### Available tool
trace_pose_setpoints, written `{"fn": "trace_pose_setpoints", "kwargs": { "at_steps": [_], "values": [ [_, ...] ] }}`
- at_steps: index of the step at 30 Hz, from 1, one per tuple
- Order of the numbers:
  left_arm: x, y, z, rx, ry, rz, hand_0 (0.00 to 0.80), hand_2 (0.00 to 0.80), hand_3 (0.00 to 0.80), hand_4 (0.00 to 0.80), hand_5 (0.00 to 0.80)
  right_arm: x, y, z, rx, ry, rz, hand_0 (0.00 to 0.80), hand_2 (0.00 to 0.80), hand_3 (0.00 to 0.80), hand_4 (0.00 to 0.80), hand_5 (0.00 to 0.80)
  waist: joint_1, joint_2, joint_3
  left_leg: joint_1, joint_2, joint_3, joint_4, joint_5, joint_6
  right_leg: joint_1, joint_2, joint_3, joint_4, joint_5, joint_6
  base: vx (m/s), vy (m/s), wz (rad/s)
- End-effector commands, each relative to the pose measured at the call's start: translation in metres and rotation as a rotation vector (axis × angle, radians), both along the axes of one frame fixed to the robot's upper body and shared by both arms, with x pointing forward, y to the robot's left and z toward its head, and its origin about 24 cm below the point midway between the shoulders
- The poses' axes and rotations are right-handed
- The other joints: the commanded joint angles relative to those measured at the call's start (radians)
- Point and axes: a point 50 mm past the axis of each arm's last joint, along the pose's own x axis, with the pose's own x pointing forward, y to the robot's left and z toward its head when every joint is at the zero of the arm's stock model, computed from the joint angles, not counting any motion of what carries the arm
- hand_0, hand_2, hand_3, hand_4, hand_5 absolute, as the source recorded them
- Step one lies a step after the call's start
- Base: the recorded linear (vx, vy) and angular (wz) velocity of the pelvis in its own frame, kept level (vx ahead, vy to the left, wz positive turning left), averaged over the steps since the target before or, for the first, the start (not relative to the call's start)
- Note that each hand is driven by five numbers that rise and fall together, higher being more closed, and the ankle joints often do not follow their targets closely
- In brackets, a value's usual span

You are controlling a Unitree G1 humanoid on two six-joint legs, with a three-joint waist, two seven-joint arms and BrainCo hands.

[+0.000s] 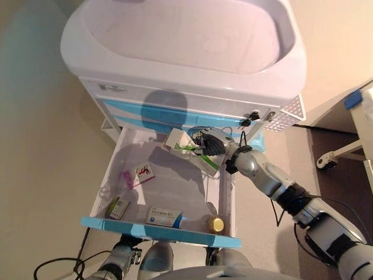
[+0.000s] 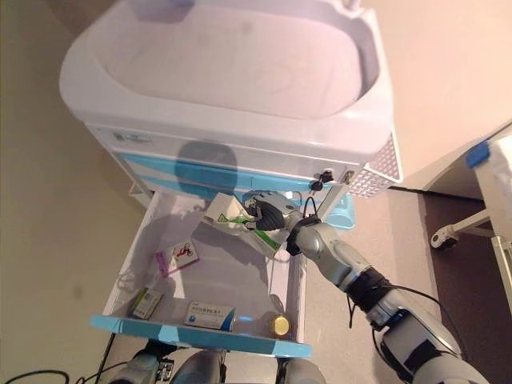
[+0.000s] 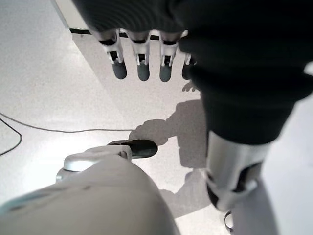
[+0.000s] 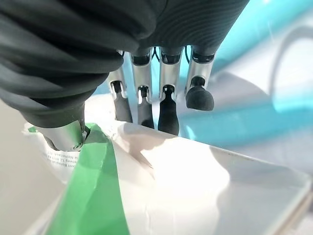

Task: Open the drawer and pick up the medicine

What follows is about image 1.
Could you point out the blue bed clip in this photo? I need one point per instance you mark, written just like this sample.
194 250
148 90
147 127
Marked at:
353 101

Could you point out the green white medicine pack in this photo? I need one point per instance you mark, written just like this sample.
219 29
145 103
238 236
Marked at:
208 164

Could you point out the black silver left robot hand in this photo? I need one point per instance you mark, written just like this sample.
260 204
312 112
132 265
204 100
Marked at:
129 242

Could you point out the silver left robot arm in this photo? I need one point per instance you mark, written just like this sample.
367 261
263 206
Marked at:
116 256

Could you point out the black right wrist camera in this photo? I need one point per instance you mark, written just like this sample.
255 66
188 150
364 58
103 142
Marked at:
231 167

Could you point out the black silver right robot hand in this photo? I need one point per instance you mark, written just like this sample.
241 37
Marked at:
214 146

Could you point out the cart logo label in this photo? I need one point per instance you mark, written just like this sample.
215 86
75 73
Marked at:
112 88

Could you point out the metal cart lock latch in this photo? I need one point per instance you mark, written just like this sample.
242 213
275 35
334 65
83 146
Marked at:
270 116

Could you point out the small green medicine box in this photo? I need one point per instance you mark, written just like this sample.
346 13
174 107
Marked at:
118 207

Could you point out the grey robot torso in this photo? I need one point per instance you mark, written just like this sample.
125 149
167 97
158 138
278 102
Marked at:
221 274

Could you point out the bed caster wheel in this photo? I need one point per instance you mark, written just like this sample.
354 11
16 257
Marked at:
325 162

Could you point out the blue white medicine box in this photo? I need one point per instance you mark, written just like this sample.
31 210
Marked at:
161 217

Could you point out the light blue side bin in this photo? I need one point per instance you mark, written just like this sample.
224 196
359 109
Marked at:
259 144

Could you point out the white medical cart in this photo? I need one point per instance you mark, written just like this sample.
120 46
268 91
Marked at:
175 73

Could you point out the white card red print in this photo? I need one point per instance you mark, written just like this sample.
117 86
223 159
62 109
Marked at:
143 172

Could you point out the white perforated side panel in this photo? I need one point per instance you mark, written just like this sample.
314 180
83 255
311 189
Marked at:
287 115

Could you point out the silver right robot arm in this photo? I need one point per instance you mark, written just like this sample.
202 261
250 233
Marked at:
262 172

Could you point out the black head key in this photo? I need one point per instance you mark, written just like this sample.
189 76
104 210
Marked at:
244 123
255 115

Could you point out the small purple box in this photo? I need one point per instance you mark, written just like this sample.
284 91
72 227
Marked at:
127 179

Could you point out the glass jar gold lid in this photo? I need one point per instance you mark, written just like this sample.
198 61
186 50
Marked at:
216 224

